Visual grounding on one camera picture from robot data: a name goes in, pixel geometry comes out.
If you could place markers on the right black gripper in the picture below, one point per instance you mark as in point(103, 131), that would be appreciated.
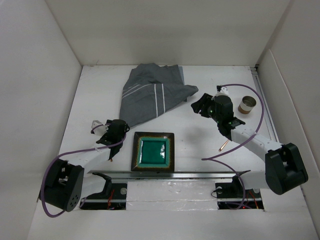
point(206, 99)

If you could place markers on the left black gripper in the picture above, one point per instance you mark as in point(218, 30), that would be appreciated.
point(123, 136)

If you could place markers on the grey striped cloth napkin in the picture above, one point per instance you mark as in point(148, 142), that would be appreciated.
point(152, 90)

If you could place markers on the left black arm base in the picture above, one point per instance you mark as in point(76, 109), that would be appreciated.
point(100, 193)

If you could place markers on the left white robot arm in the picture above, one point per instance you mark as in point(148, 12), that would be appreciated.
point(71, 177)

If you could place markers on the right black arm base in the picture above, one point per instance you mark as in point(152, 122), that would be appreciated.
point(229, 195)

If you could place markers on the green square ceramic plate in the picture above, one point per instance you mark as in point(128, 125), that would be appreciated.
point(153, 152)

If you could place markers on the metal cup with cork base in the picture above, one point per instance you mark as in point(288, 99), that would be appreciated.
point(246, 105)

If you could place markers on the copper spoon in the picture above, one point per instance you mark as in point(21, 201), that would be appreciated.
point(224, 145)

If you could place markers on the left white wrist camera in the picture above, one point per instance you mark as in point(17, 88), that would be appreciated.
point(98, 128)

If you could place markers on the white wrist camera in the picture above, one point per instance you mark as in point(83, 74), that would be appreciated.
point(222, 91)
point(98, 128)

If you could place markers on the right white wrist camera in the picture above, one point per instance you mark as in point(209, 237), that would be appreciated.
point(222, 91)

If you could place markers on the aluminium rail at table front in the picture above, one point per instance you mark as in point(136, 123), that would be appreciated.
point(135, 175)

